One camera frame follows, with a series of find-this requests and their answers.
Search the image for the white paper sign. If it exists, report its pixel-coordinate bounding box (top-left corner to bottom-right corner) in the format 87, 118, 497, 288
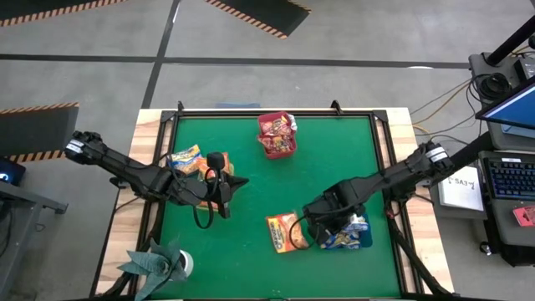
436, 165, 486, 212

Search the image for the black stand pole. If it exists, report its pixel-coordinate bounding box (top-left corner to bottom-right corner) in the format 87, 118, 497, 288
484, 16, 535, 68

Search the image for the black metal table frame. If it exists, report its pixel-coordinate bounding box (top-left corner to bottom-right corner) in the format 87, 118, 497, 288
94, 99, 455, 301

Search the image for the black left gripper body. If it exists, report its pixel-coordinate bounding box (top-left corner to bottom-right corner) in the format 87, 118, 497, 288
179, 150, 232, 220

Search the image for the grey laptop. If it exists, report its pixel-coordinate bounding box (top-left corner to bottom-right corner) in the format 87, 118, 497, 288
477, 149, 535, 250

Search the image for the blue screen monitor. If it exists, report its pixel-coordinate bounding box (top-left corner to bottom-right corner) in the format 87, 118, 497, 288
475, 76, 535, 131

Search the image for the blue tape strip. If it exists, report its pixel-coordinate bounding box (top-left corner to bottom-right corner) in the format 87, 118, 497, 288
216, 102, 261, 110

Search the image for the blue plastic bin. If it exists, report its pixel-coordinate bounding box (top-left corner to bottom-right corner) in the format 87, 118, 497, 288
319, 212, 376, 254

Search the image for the coiled black cable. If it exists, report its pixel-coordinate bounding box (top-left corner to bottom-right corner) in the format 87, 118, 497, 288
477, 72, 510, 100

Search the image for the grey equipment box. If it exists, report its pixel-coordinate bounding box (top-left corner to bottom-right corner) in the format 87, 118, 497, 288
467, 52, 535, 105

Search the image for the black device with blue light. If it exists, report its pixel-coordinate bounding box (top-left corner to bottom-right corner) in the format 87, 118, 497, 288
0, 156, 27, 187

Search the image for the red plastic bin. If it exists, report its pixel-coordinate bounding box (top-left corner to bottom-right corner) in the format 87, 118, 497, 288
257, 110, 298, 161

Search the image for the black hazard-striped floor mat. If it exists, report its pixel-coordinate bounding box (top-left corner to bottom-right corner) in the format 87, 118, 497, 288
203, 0, 313, 41
0, 101, 80, 164
0, 0, 129, 28

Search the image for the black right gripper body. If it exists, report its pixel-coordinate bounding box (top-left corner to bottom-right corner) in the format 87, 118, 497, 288
302, 189, 357, 247

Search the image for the red tag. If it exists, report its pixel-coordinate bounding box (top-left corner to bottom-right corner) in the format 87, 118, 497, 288
512, 204, 535, 229

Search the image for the grey metal desk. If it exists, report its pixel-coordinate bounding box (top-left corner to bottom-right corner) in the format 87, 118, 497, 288
0, 179, 69, 301

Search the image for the green plant in white pot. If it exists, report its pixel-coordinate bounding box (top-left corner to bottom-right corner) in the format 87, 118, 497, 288
116, 237, 196, 301

